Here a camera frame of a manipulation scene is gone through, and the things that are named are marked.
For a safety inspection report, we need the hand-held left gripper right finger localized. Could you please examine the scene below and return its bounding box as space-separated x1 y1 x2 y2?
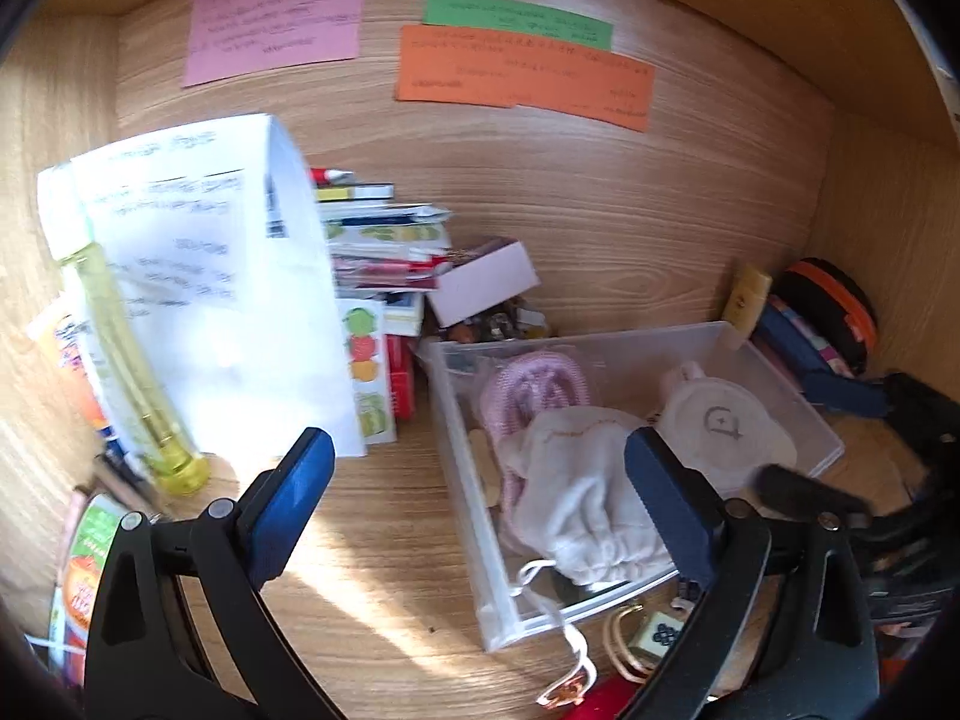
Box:
624 426 878 720

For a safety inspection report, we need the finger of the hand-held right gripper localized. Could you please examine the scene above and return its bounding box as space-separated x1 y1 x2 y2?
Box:
754 463 875 531
881 371 960 470

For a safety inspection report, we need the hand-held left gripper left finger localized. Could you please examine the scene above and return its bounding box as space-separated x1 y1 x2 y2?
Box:
86 427 336 720

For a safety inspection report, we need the white drawstring pouch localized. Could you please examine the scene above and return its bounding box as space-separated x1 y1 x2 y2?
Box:
499 405 676 593

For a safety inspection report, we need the round container with logo lid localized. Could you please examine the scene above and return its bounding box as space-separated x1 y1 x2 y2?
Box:
656 361 800 500

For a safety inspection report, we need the clear plastic storage box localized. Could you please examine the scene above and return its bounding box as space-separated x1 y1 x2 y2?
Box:
416 321 847 653

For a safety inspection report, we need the wooden desktop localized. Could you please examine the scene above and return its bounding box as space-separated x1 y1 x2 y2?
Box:
0 270 935 720

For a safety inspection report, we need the blue fabric pouch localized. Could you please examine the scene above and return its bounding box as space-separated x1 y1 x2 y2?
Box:
754 292 893 419

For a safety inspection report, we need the orange black round case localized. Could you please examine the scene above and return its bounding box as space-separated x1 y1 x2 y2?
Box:
769 257 878 380

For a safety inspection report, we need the fruit sticker sheet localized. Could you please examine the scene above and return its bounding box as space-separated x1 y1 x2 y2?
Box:
336 298 400 442

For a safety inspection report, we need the small red box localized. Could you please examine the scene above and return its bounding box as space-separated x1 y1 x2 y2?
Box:
386 336 418 421

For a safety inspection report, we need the yellow clear tube bottle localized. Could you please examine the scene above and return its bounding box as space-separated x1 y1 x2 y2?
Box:
56 240 212 497

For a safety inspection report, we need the pink knitted item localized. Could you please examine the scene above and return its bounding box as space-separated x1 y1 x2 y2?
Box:
478 356 601 533

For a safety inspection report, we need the red pouch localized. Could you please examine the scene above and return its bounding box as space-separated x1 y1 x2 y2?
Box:
570 675 646 720

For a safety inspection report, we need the yellow sponge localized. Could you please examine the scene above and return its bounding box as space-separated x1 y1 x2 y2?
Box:
721 261 773 338

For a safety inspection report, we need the white printed paper sheet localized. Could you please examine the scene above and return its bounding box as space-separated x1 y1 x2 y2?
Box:
37 114 368 460

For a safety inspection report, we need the green orange labelled packet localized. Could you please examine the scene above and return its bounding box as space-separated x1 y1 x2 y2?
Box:
46 491 162 691

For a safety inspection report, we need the pile of dark trinkets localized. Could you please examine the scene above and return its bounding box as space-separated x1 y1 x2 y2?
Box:
442 298 552 347

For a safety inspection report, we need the orange white packet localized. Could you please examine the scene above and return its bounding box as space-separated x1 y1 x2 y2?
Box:
26 307 113 437

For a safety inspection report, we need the stack of books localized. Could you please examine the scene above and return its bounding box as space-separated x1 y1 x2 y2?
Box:
310 165 457 338

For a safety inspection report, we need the small white box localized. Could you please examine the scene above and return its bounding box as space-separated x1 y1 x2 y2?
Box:
424 238 542 329

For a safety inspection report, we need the orange sticky note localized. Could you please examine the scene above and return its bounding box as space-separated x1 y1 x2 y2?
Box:
395 25 656 133

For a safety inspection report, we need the pink sticky note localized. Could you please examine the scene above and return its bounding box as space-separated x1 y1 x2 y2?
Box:
182 0 367 89

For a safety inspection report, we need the green sticky note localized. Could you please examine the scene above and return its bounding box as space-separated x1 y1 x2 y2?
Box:
421 0 614 52

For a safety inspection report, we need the mahjong tile keychain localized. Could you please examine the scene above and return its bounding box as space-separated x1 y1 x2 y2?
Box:
604 600 691 683

